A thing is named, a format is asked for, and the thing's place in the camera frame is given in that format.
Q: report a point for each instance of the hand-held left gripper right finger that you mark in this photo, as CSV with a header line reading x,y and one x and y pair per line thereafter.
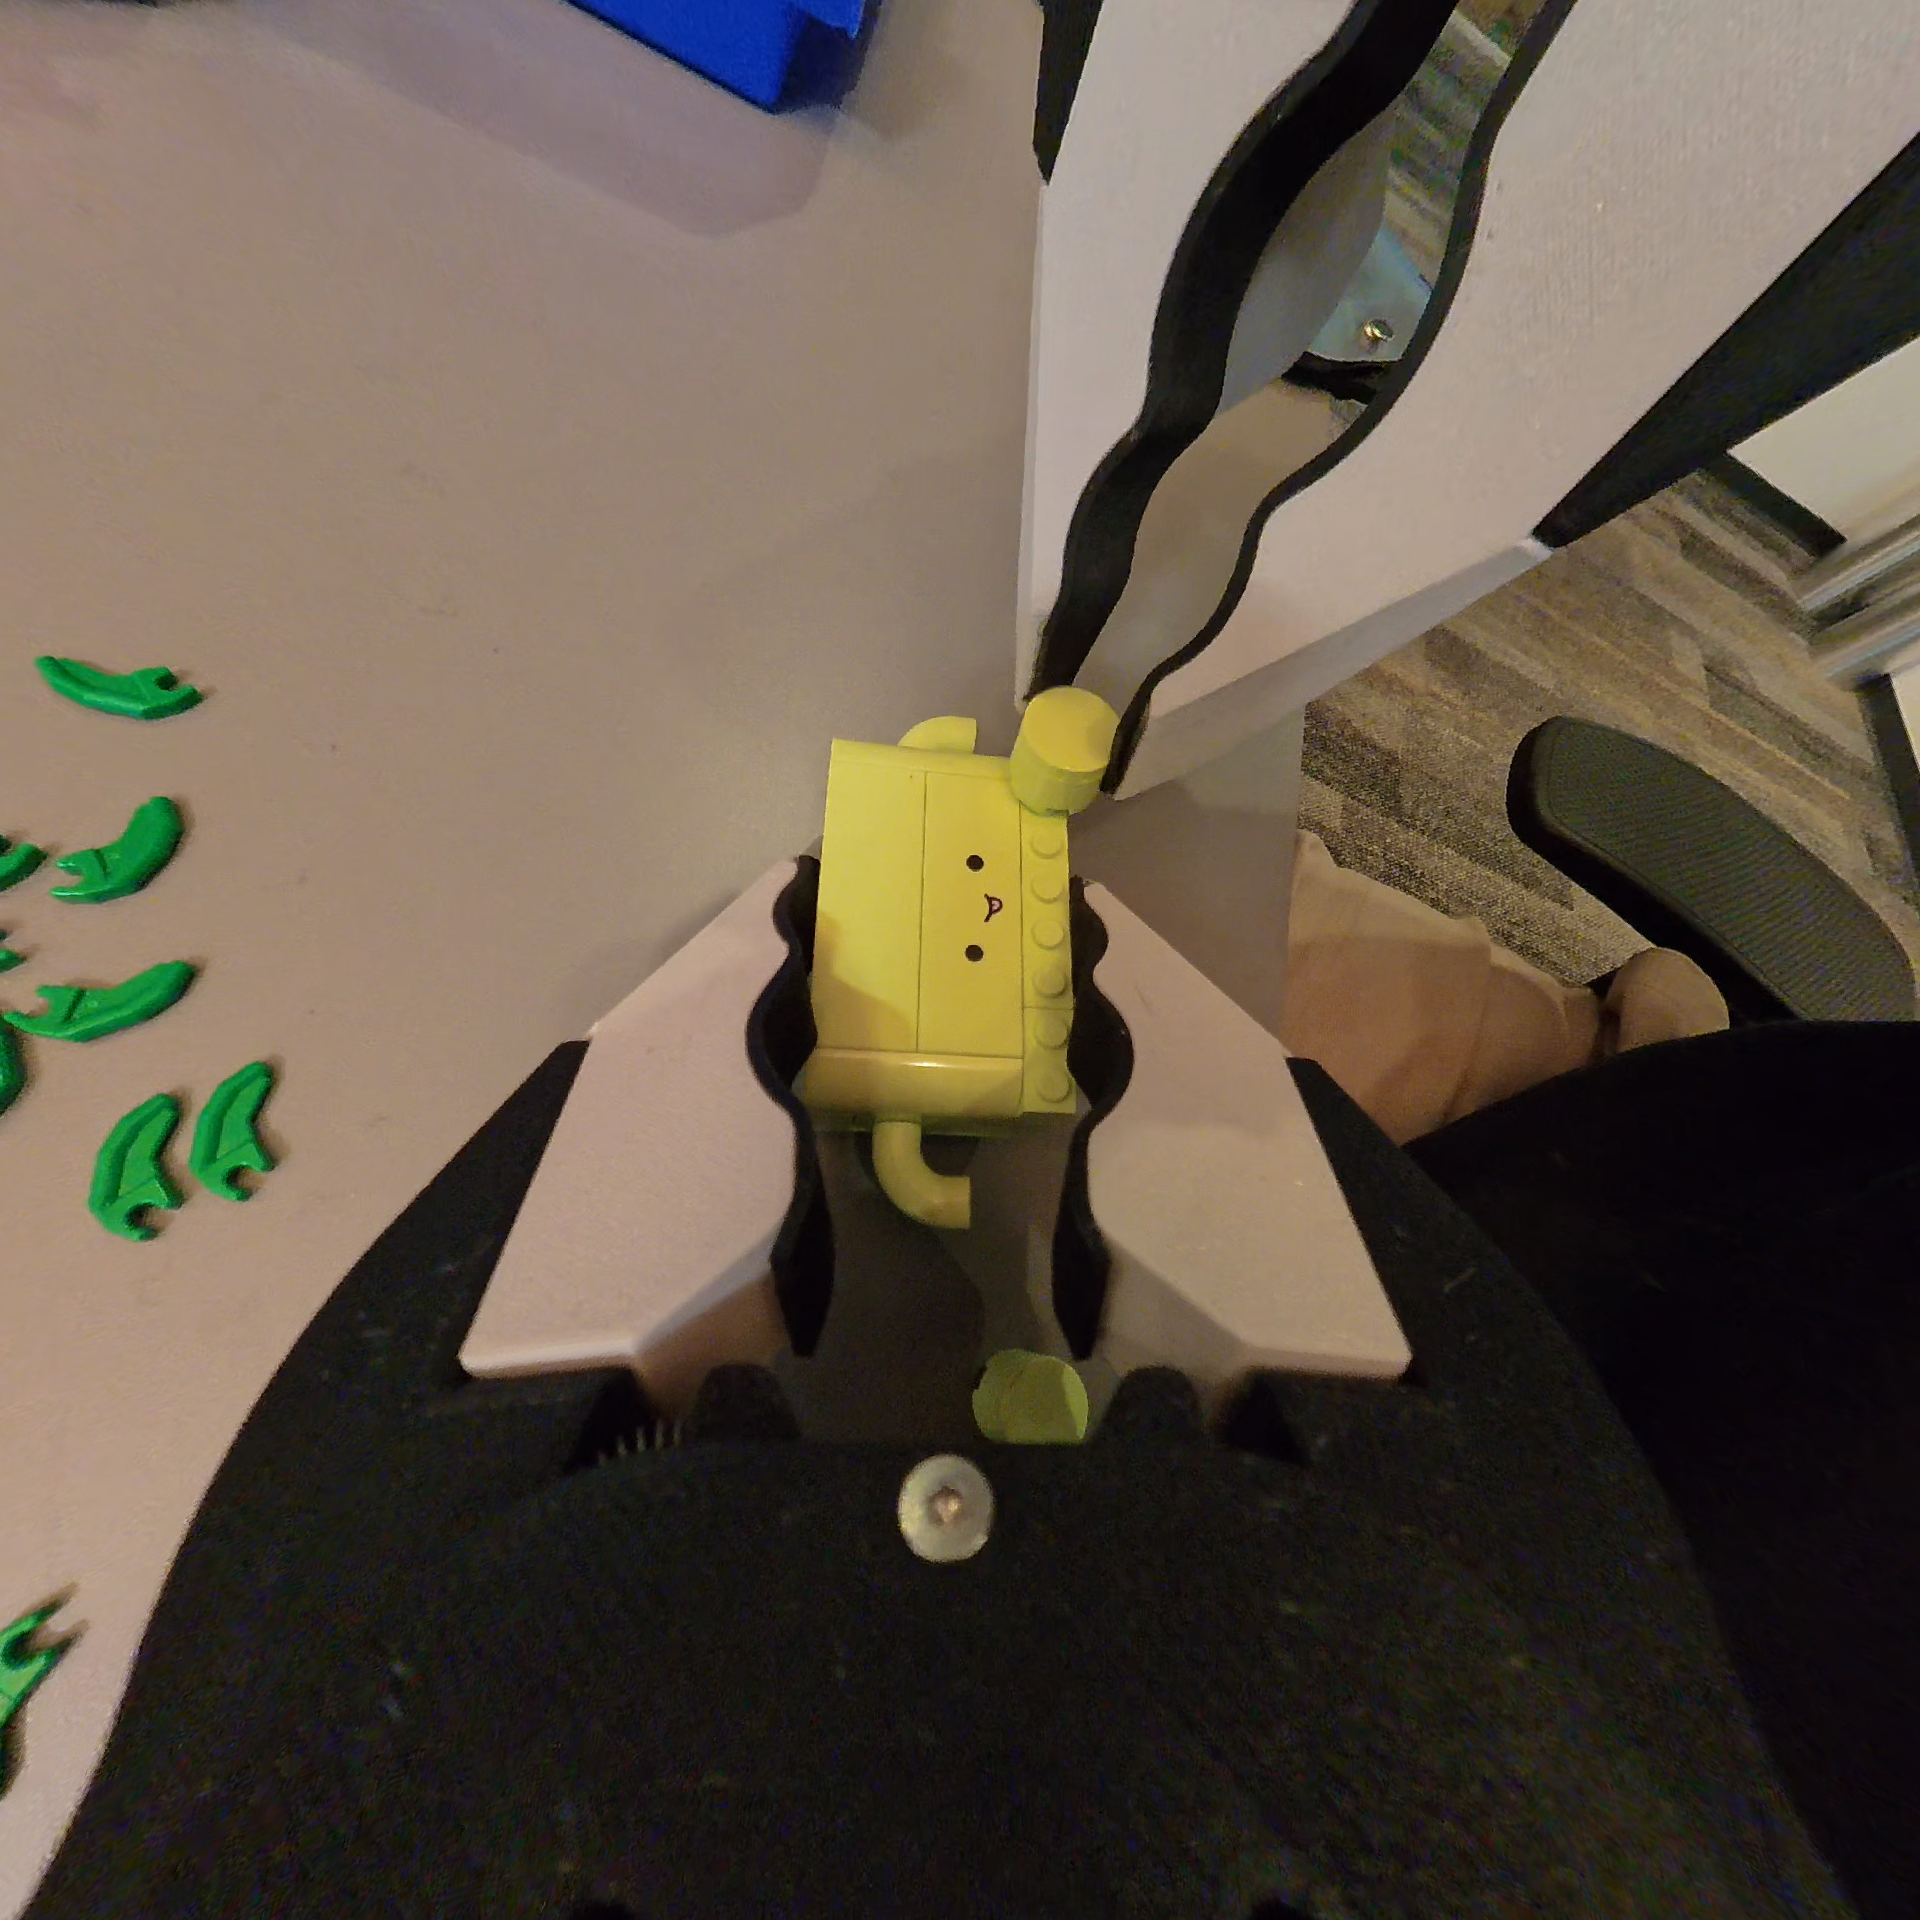
x,y
1244,1200

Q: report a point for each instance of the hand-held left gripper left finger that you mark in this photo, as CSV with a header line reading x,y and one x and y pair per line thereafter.
x,y
646,1200

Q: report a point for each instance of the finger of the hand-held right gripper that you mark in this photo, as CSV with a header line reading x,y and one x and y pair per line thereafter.
x,y
1141,225
1650,225

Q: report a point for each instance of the lime green toy brick pot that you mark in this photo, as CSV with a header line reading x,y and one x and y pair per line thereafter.
x,y
902,931

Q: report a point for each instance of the lime green round peg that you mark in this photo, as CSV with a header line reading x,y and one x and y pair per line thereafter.
x,y
1062,749
1032,1395

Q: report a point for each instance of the person's beige trouser leg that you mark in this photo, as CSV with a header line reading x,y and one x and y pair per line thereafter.
x,y
1396,989

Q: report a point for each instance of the grey metal plate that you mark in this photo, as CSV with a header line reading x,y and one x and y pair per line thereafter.
x,y
1389,300

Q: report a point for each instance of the blue plastic bin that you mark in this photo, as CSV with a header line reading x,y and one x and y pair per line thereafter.
x,y
721,36

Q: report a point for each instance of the black mesh chair armrest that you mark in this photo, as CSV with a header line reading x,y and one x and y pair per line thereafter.
x,y
1695,869

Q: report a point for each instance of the scattered green leaf pieces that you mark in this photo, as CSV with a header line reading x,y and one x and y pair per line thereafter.
x,y
135,849

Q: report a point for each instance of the black desk frame bar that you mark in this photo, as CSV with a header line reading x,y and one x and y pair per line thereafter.
x,y
1785,516

